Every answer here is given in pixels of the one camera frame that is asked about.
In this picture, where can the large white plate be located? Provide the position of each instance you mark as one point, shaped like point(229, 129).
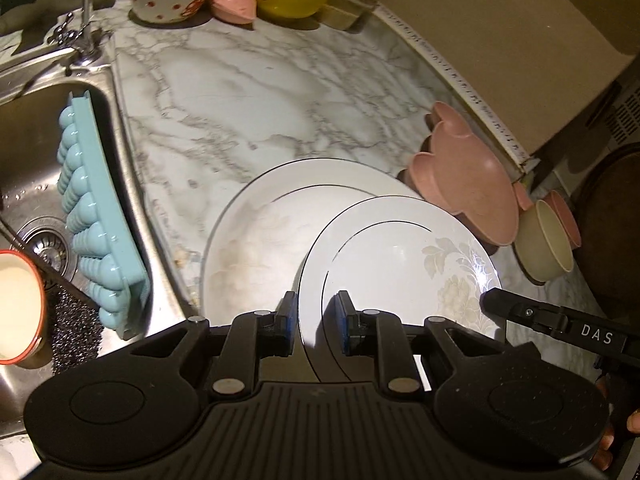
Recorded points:
point(255, 240)

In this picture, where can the chrome faucet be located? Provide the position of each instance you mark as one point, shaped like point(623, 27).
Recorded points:
point(82, 35)

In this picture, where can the person's right hand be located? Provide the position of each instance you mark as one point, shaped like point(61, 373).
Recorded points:
point(605, 452)

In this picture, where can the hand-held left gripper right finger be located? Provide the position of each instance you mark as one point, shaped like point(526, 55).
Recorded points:
point(345, 322)

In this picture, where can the white floral plate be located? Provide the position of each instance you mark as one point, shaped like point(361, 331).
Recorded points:
point(400, 270)

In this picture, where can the beige square dish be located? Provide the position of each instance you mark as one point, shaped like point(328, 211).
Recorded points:
point(345, 12)

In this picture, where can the pink shaped dish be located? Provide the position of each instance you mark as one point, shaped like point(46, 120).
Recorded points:
point(232, 5)

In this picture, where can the white bowl with red rim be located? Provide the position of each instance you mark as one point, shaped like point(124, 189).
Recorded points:
point(17, 305)

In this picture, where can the steel wool scourer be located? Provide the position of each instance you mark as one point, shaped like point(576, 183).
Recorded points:
point(75, 330)

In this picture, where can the small beige bowl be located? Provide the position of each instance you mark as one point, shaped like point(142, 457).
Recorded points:
point(542, 245)

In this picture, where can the white music-note tape strip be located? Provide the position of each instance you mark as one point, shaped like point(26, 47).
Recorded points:
point(450, 72)

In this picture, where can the small pink bowl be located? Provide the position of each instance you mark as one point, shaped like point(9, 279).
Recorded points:
point(567, 220)

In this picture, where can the round wooden cutting board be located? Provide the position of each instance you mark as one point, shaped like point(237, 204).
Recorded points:
point(610, 230)

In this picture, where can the stainless steel sink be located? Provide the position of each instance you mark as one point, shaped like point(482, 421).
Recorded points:
point(30, 160)

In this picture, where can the light blue ice tray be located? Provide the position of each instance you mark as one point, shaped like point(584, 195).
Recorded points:
point(95, 210)

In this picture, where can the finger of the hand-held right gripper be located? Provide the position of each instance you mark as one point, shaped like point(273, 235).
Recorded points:
point(515, 307)

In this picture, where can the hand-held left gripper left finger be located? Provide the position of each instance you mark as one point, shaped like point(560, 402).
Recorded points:
point(290, 320)

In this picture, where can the white perforated panel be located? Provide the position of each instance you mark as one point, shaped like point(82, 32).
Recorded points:
point(625, 112)

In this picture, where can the sink drain strainer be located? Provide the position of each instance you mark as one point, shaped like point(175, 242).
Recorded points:
point(47, 247)

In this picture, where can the pink bear-shaped plate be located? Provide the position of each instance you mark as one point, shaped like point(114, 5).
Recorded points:
point(465, 185)

